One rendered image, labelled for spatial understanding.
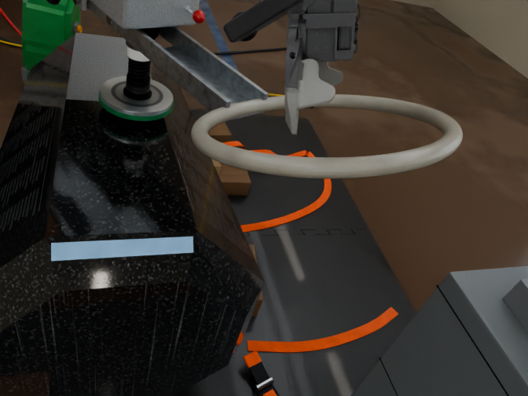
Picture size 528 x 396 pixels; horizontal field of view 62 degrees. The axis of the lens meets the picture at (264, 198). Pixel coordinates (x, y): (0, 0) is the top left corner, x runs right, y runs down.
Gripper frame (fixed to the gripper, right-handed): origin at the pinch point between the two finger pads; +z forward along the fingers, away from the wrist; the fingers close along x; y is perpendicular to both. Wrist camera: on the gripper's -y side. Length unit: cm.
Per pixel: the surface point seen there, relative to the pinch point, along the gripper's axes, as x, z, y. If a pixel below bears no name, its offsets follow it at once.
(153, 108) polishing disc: 57, 13, -53
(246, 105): 34.2, 5.7, -17.6
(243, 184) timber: 149, 74, -55
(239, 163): -0.2, 6.6, -8.9
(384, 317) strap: 109, 118, 21
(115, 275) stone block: 12, 39, -43
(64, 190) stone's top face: 22, 24, -60
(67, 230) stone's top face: 12, 29, -53
